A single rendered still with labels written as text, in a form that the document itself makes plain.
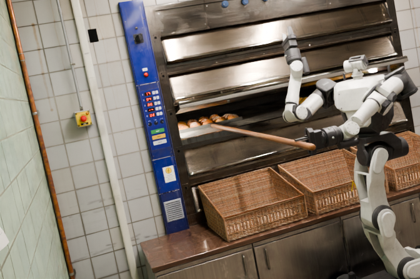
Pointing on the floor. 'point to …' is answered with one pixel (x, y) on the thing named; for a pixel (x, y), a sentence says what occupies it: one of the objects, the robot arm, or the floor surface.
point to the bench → (284, 247)
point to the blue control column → (146, 57)
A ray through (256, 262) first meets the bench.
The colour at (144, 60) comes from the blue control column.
